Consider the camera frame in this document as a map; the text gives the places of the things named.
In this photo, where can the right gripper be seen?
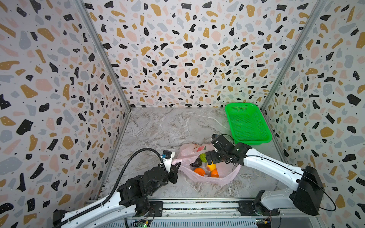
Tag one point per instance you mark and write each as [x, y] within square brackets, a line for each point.
[211, 153]

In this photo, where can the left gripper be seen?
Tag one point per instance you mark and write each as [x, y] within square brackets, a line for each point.
[174, 172]

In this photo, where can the orange tangerine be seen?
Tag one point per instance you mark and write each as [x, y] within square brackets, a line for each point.
[200, 171]
[214, 174]

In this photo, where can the pink plastic bag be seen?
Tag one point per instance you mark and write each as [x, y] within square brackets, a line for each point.
[188, 154]

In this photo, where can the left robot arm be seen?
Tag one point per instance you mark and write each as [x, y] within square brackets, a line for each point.
[129, 200]

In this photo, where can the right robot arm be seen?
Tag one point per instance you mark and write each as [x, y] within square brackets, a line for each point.
[304, 189]

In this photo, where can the yellow red mango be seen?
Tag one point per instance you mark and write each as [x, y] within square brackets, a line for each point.
[211, 167]

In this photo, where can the green lime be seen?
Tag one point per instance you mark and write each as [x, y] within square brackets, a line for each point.
[203, 158]

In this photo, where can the dark avocado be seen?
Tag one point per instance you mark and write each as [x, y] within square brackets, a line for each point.
[197, 163]

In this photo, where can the green plastic basket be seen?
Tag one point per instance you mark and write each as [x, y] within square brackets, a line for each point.
[247, 124]

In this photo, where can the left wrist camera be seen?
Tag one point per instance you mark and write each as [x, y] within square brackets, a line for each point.
[167, 157]

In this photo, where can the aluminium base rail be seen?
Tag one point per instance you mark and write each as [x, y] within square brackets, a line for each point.
[211, 213]

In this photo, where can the right corner aluminium post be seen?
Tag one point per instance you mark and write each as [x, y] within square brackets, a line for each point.
[318, 7]

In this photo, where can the corner aluminium post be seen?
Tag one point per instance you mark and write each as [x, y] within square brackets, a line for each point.
[318, 7]
[99, 47]

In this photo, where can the left corner aluminium post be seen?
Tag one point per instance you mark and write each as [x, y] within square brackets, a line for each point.
[99, 47]

